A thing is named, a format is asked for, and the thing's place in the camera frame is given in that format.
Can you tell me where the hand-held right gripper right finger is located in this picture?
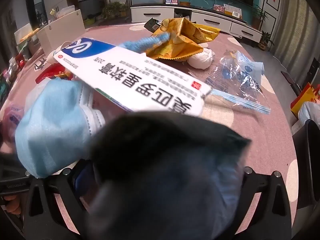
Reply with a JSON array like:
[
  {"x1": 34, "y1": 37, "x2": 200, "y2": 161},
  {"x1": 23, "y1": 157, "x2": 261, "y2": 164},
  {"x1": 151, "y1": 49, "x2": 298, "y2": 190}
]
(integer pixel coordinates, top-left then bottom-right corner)
[{"x1": 235, "y1": 166, "x2": 293, "y2": 240}]

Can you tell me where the black chair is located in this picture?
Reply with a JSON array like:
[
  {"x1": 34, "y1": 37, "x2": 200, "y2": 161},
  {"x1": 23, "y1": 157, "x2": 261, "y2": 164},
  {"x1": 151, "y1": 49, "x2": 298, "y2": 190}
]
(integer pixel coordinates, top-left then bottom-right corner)
[{"x1": 292, "y1": 119, "x2": 320, "y2": 209}]

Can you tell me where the yellow snack bag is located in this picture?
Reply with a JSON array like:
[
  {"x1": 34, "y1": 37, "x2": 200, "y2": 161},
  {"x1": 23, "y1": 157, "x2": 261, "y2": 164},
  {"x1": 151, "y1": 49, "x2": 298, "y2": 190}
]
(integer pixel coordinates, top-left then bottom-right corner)
[{"x1": 145, "y1": 17, "x2": 221, "y2": 62}]

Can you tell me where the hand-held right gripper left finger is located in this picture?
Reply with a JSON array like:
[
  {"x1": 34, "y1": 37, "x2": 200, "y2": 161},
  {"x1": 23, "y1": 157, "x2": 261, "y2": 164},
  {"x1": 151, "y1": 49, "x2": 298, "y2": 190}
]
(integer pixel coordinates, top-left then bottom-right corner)
[{"x1": 24, "y1": 160, "x2": 95, "y2": 240}]

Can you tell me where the pale blue plastic bag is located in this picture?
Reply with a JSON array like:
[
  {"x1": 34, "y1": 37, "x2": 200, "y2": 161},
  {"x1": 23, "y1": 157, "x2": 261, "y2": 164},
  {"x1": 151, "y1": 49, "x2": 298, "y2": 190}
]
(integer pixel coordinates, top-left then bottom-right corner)
[{"x1": 297, "y1": 101, "x2": 320, "y2": 128}]

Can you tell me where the clear blue-printed plastic wrapper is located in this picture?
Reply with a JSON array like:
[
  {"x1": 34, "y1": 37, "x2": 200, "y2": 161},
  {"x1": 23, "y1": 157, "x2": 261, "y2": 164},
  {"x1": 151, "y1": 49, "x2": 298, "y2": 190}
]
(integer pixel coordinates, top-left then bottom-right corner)
[{"x1": 204, "y1": 50, "x2": 272, "y2": 115}]

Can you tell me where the person's left hand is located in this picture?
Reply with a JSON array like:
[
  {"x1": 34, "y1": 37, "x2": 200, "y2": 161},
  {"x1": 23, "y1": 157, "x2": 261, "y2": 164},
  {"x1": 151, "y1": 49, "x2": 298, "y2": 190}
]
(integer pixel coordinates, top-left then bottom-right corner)
[{"x1": 2, "y1": 194, "x2": 22, "y2": 216}]

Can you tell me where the white bin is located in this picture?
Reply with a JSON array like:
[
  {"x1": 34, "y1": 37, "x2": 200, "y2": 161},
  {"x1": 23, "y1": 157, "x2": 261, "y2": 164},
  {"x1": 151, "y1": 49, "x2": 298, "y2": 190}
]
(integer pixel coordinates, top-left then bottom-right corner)
[{"x1": 37, "y1": 9, "x2": 86, "y2": 56}]

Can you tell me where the white tissue ball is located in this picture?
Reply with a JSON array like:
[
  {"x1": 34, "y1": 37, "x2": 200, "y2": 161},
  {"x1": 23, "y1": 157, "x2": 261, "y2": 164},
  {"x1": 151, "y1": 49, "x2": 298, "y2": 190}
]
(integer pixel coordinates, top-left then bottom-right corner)
[{"x1": 187, "y1": 48, "x2": 215, "y2": 70}]

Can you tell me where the small potted plant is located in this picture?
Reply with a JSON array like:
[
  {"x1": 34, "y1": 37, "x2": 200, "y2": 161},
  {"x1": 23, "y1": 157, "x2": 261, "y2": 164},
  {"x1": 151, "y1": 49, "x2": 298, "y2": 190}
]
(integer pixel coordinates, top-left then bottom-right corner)
[{"x1": 258, "y1": 31, "x2": 275, "y2": 52}]

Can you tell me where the blue face mask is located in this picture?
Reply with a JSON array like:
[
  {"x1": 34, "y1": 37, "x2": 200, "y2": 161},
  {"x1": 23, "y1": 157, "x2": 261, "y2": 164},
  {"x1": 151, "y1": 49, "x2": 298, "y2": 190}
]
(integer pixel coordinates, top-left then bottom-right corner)
[{"x1": 15, "y1": 77, "x2": 106, "y2": 178}]

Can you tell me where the grey curtain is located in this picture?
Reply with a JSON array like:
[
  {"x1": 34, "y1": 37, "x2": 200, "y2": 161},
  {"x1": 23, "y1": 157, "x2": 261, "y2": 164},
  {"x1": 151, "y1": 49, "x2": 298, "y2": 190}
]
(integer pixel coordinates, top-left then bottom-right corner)
[{"x1": 274, "y1": 0, "x2": 318, "y2": 63}]

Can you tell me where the white blue medicine box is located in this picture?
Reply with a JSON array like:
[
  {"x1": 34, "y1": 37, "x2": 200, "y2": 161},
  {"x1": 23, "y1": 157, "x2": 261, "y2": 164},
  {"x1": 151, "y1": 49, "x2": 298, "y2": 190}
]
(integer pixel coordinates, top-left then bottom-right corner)
[{"x1": 53, "y1": 37, "x2": 213, "y2": 117}]

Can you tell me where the yellow red shopping bag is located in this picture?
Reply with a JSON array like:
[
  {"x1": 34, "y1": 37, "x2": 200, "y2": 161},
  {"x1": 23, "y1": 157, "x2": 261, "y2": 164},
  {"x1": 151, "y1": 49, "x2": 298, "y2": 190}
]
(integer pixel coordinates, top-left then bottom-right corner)
[{"x1": 290, "y1": 82, "x2": 320, "y2": 118}]

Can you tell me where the red snack packet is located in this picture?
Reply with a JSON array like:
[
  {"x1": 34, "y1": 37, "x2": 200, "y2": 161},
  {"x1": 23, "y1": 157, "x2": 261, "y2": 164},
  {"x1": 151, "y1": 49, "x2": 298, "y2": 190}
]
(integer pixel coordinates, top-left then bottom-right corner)
[{"x1": 35, "y1": 64, "x2": 74, "y2": 84}]

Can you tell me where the dark cloth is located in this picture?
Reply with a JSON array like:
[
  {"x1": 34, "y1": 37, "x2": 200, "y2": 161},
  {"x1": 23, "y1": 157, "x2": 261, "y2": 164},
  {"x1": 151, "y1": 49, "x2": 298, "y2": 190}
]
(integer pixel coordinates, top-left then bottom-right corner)
[{"x1": 86, "y1": 112, "x2": 252, "y2": 240}]

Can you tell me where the clear plastic bag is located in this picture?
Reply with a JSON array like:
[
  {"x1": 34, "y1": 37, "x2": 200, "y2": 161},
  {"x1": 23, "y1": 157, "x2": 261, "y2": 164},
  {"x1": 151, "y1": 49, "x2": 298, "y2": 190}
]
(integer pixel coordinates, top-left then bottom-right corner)
[{"x1": 51, "y1": 5, "x2": 76, "y2": 18}]

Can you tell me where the white calendar card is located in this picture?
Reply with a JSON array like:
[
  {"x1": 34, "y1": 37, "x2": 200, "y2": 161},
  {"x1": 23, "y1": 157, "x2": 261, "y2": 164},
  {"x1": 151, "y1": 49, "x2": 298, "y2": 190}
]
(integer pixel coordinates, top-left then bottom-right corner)
[{"x1": 224, "y1": 4, "x2": 242, "y2": 18}]

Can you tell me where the pink dotted rug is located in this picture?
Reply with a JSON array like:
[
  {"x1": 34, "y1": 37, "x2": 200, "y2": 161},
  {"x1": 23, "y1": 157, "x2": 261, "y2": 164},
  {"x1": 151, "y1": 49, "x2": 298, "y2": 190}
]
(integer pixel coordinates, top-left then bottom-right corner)
[{"x1": 0, "y1": 21, "x2": 298, "y2": 240}]

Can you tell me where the white television cabinet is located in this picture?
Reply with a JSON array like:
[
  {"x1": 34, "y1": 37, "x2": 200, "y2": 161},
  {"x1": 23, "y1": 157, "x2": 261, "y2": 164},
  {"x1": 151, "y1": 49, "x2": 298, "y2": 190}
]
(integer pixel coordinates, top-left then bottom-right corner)
[{"x1": 130, "y1": 4, "x2": 263, "y2": 45}]

